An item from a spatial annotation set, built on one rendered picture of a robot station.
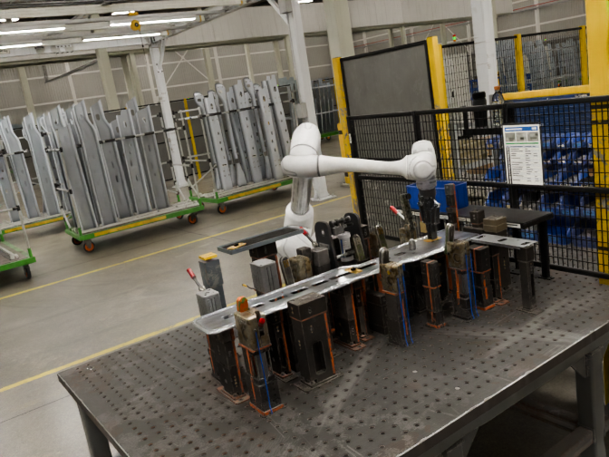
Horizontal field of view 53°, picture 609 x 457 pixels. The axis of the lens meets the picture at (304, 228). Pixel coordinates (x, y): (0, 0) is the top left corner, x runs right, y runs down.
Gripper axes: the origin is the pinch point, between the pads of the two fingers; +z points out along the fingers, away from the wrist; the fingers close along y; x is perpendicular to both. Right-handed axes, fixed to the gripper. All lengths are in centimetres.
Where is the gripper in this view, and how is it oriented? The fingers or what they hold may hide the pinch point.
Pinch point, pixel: (431, 231)
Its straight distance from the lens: 282.0
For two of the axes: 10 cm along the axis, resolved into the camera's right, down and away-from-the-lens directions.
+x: 8.3, -2.5, 5.1
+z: 1.6, 9.6, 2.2
